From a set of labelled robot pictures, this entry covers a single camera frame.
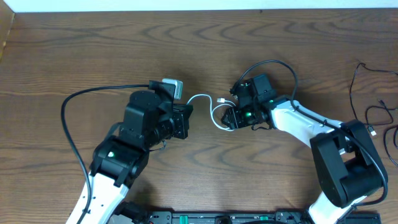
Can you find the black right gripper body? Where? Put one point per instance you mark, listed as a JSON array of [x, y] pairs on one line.
[[230, 118]]

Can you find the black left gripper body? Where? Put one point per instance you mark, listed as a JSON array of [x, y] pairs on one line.
[[182, 121]]

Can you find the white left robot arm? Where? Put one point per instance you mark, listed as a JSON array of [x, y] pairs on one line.
[[150, 118]]

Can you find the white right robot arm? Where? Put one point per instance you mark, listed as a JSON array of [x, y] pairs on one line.
[[348, 166]]

